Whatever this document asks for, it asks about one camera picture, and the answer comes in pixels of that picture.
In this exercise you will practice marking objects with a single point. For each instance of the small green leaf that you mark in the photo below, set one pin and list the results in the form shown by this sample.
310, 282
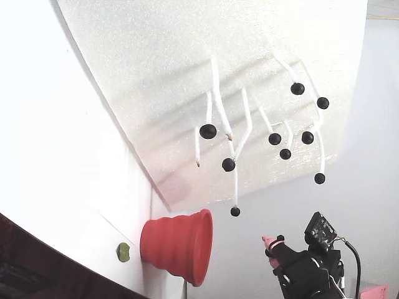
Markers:
123, 252

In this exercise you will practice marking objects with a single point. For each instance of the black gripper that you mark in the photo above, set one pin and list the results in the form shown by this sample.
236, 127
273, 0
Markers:
294, 259

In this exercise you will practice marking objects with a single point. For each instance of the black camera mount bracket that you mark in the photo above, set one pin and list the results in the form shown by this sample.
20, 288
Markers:
330, 258

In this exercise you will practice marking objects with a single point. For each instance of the black blueberry ball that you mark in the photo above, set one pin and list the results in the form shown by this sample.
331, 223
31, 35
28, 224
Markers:
235, 211
228, 164
274, 139
285, 154
307, 137
323, 103
208, 131
319, 178
297, 88

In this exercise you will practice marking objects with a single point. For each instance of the white sparkly foam board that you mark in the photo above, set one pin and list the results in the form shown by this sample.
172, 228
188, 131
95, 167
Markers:
156, 62

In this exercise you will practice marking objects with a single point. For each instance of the white pipe cleaner stem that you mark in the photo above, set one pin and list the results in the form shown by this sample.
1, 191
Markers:
209, 106
285, 68
235, 187
320, 120
197, 146
323, 155
265, 118
310, 79
290, 134
216, 87
246, 106

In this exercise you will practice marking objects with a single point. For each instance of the red collapsible silicone cup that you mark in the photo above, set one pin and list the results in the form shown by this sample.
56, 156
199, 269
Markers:
174, 243

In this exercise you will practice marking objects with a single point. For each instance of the white paper sheet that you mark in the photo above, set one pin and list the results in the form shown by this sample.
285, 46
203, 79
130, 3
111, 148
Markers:
124, 218

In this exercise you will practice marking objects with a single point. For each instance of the pink sticky note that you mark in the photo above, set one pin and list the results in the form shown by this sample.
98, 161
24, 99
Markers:
375, 292

